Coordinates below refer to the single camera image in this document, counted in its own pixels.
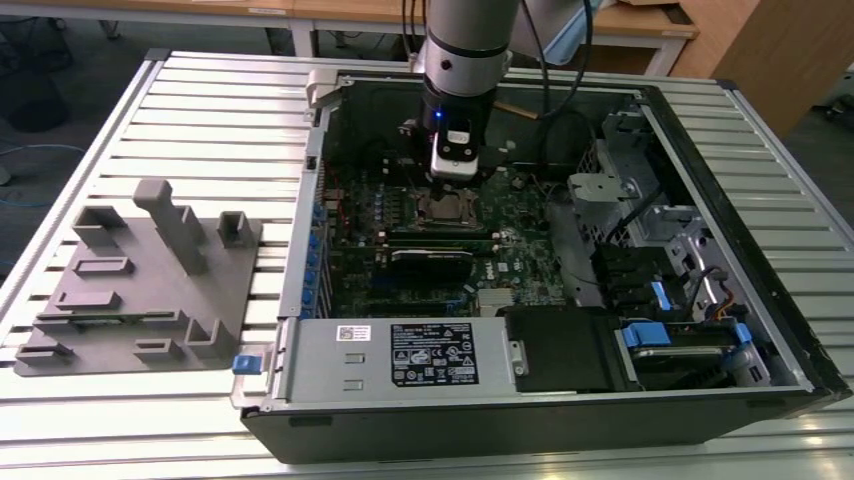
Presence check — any hard disk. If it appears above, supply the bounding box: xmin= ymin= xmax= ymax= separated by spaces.
xmin=630 ymin=346 xmax=730 ymax=390

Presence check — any grey parts rack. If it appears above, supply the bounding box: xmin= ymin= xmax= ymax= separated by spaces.
xmin=11 ymin=178 xmax=266 ymax=379

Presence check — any grey power supply unit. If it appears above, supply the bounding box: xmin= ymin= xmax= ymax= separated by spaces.
xmin=278 ymin=317 xmax=521 ymax=402

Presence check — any black disk bay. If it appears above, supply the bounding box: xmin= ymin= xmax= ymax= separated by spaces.
xmin=590 ymin=244 xmax=686 ymax=314

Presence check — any green motherboard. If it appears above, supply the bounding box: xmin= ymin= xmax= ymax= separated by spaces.
xmin=318 ymin=159 xmax=582 ymax=319

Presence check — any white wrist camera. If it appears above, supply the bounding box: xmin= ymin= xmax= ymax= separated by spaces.
xmin=430 ymin=127 xmax=483 ymax=181

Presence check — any black PC case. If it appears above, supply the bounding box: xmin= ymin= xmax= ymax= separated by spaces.
xmin=230 ymin=67 xmax=854 ymax=466

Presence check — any CPU socket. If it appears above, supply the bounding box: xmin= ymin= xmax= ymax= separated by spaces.
xmin=411 ymin=187 xmax=486 ymax=232

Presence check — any copper cable strain relief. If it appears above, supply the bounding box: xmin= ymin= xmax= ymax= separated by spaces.
xmin=496 ymin=99 xmax=541 ymax=120

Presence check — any grey case latch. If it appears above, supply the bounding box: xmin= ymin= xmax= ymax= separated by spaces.
xmin=304 ymin=69 xmax=343 ymax=110

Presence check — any wooden cabinet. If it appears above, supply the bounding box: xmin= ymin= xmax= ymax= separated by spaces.
xmin=666 ymin=0 xmax=854 ymax=137

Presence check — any perforated metal drive cage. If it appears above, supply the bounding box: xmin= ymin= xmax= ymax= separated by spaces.
xmin=570 ymin=110 xmax=673 ymax=251

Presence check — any pale blue teach pendant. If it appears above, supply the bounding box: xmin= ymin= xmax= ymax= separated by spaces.
xmin=538 ymin=0 xmax=606 ymax=66

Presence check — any blue floor cable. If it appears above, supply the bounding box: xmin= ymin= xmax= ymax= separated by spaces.
xmin=0 ymin=142 xmax=90 ymax=211

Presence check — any metal socket cover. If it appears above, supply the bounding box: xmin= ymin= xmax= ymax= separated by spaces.
xmin=416 ymin=192 xmax=480 ymax=229

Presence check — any black graphics card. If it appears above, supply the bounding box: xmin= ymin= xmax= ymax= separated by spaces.
xmin=388 ymin=247 xmax=476 ymax=290

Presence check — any silver metal bracket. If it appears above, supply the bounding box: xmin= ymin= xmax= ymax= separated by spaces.
xmin=566 ymin=172 xmax=643 ymax=206

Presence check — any blue disk carrier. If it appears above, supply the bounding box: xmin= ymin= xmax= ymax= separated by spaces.
xmin=646 ymin=280 xmax=673 ymax=312
xmin=617 ymin=321 xmax=754 ymax=374

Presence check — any silver chipset heatsink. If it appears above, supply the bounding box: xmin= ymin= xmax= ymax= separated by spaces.
xmin=476 ymin=287 xmax=521 ymax=308

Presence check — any silver CPU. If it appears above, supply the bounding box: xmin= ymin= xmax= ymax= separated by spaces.
xmin=428 ymin=201 xmax=470 ymax=221

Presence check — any coloured wire bundle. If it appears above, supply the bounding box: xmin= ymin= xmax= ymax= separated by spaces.
xmin=707 ymin=294 xmax=746 ymax=324

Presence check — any green RAM stick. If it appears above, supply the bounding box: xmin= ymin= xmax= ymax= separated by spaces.
xmin=388 ymin=238 xmax=502 ymax=252

